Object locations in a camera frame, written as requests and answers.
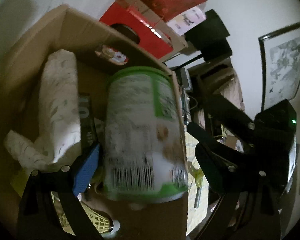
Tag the white printed soft pack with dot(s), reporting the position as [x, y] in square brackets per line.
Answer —
[60, 100]
[25, 150]

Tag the red carton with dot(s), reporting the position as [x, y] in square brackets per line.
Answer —
[150, 37]

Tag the yellow small item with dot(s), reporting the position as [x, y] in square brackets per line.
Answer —
[196, 173]

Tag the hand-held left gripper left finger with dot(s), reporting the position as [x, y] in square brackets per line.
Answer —
[86, 170]

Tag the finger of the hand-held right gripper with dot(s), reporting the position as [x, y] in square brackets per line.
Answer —
[230, 112]
[202, 135]

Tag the black speaker on stand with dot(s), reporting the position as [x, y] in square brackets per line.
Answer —
[210, 27]
[216, 51]

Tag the white printed card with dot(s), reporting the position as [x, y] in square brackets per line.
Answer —
[187, 20]

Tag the metal cylinder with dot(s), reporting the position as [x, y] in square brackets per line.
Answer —
[197, 197]

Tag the yellow mesh item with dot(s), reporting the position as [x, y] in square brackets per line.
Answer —
[97, 217]

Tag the green snack can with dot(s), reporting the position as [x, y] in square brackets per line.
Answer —
[140, 130]

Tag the brown cardboard box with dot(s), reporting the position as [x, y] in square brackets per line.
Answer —
[180, 43]

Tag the black box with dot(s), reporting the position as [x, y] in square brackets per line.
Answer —
[86, 130]

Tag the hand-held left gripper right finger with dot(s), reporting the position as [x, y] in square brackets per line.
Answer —
[210, 165]

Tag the framed picture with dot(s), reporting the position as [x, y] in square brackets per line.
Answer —
[282, 65]

